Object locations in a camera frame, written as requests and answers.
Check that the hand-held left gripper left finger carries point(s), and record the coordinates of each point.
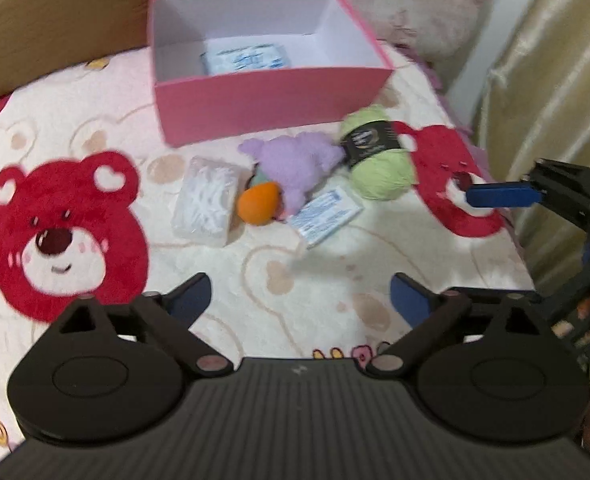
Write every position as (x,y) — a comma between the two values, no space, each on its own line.
(194,296)

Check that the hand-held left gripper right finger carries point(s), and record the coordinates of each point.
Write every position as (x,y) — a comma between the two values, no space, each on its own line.
(409,300)

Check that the clear cotton swab packet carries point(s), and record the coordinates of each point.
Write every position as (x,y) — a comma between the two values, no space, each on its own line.
(205,200)

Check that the white blue tissue packet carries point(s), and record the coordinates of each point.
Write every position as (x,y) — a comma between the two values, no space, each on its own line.
(247,57)
(327,215)

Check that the green yarn ball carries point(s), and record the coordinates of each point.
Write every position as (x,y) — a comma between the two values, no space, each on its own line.
(377,155)

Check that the pink cardboard box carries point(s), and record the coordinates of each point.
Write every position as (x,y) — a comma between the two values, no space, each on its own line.
(270,95)

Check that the bear printed blanket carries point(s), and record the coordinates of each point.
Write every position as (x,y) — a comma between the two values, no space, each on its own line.
(125,240)

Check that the purple plush toy with carrot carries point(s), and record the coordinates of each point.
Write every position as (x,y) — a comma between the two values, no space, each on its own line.
(290,170)

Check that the pink floral quilt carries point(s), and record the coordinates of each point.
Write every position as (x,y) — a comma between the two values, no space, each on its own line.
(405,5)

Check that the brown embroidered pillow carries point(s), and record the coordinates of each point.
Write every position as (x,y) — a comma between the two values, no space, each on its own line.
(75,15)

